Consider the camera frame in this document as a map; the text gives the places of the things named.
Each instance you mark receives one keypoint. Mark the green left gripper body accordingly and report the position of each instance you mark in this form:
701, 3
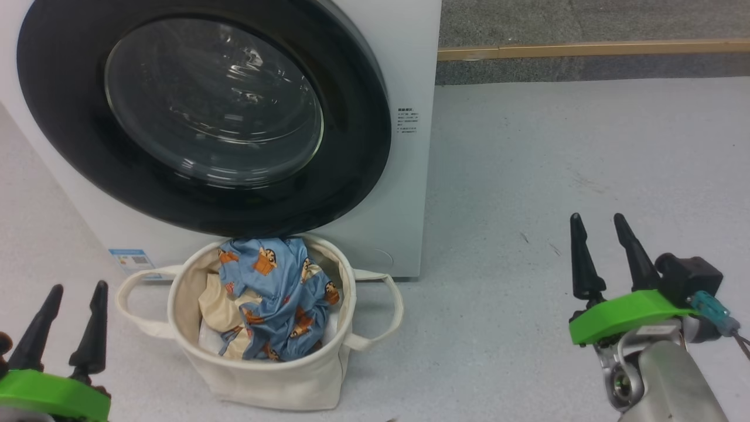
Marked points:
47, 395

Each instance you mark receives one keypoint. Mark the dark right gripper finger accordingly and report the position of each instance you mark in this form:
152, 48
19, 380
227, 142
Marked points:
586, 269
638, 264

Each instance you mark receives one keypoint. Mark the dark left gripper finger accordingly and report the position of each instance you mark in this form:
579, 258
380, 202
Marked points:
91, 334
35, 337

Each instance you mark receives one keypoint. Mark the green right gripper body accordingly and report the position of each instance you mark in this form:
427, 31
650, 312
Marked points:
633, 316

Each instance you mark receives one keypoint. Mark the blue cartoon print garment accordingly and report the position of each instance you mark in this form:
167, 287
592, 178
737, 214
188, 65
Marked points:
281, 293

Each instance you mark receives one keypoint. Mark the round black glass washer door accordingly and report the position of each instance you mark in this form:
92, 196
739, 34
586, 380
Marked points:
64, 117

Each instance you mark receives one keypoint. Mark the cream canvas laundry basket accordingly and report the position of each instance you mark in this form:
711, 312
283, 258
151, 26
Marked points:
275, 384

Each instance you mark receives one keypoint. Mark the white front-load washing machine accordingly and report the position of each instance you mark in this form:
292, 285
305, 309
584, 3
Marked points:
404, 193

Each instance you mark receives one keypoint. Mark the white folded basket liner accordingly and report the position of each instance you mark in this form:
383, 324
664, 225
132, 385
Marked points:
331, 329

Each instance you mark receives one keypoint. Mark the blue energy label sticker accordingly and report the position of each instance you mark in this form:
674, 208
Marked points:
132, 262

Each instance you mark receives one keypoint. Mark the small black text sticker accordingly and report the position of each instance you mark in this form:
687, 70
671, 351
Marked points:
408, 120

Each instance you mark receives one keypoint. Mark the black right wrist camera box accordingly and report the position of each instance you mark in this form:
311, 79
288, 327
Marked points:
691, 278

